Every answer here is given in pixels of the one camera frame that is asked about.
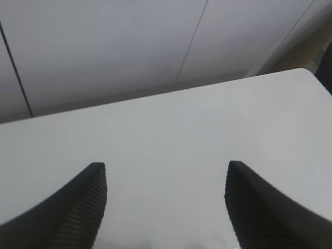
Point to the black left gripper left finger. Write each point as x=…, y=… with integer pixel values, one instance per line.
x=69, y=218

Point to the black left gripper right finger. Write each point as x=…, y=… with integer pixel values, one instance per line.
x=264, y=217

